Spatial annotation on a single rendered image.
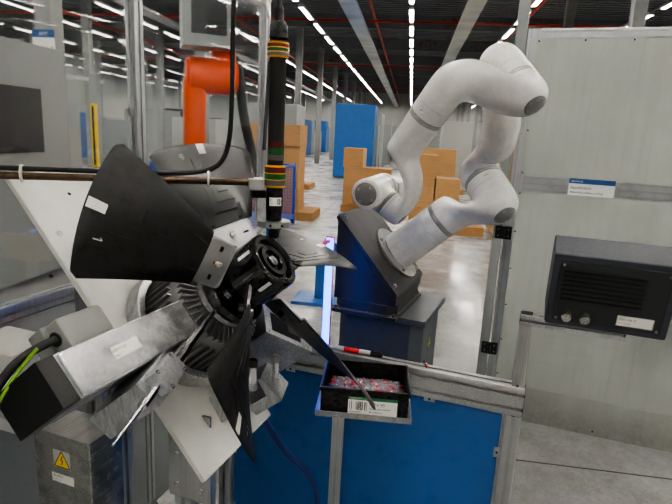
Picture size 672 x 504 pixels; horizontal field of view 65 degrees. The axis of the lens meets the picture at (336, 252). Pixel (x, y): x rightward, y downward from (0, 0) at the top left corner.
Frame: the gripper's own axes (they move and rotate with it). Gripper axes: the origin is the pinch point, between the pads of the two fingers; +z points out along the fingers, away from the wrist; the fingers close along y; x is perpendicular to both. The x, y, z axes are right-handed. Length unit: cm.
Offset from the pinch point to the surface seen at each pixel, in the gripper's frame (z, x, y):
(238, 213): -72, -1, -13
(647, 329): -32, -19, 71
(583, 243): -29, -3, 55
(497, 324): 109, -84, 32
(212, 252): -86, -5, -9
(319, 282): 240, -138, -130
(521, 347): -31, -32, 46
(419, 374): -33, -46, 22
